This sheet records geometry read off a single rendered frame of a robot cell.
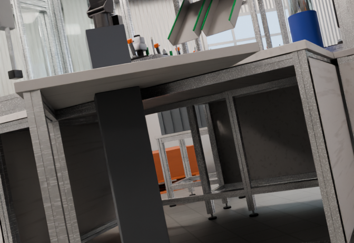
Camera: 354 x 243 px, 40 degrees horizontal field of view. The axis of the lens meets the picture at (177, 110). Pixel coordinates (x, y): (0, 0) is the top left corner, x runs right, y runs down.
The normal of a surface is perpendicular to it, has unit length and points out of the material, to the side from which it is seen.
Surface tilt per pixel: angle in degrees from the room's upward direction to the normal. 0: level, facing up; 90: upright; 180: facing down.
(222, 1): 45
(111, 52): 90
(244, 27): 90
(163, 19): 90
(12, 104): 90
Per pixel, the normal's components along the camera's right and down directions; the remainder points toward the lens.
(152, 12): 0.19, -0.07
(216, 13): -0.54, -0.64
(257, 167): -0.42, 0.05
